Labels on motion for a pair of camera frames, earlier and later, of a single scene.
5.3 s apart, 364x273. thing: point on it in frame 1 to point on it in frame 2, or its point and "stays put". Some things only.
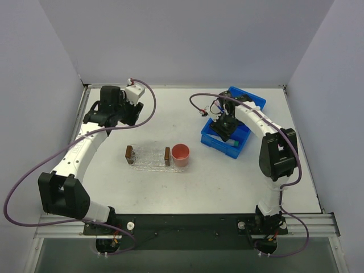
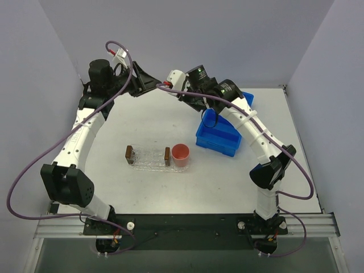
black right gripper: (224, 128) to (192, 99)
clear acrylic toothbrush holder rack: (148, 155) stays put
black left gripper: (133, 110) to (137, 80)
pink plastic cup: (180, 154) stays put
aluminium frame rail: (319, 225) stays put
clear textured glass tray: (151, 158) stays put
